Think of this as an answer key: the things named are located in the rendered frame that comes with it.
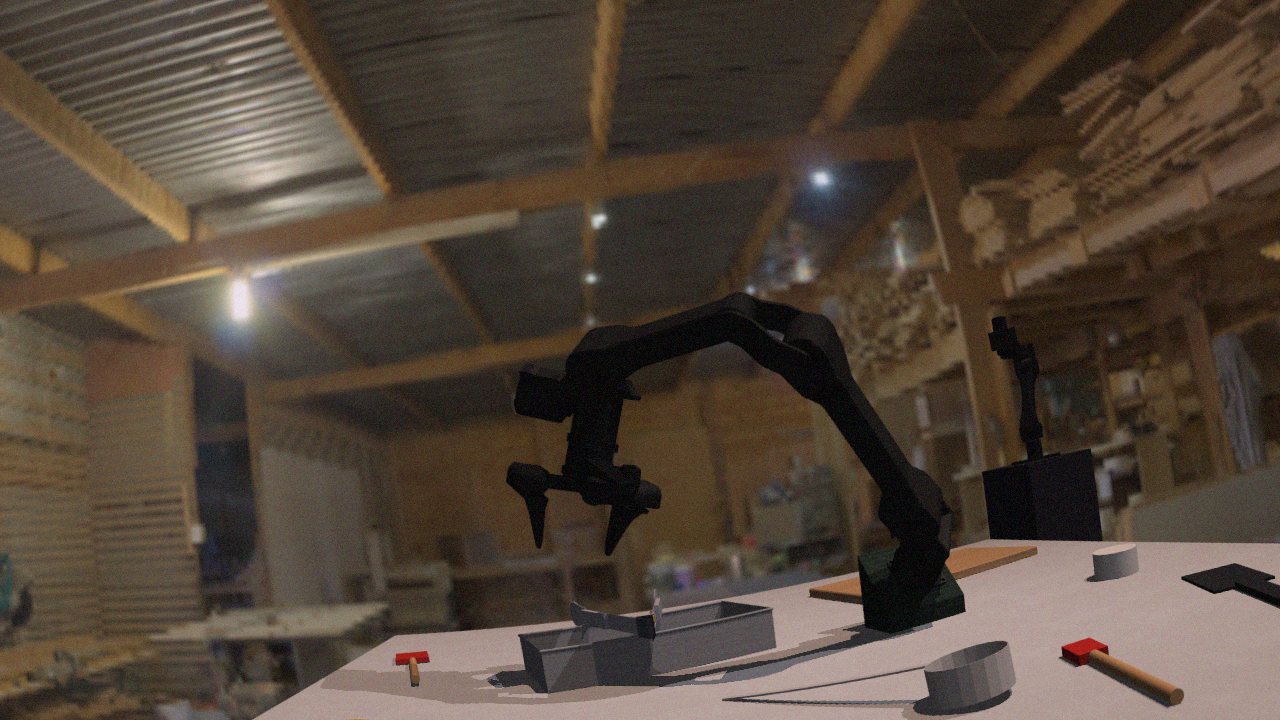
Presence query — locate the wooden board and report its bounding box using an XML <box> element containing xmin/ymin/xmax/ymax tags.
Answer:
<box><xmin>809</xmin><ymin>546</ymin><xmax>1037</xmax><ymax>603</ymax></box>

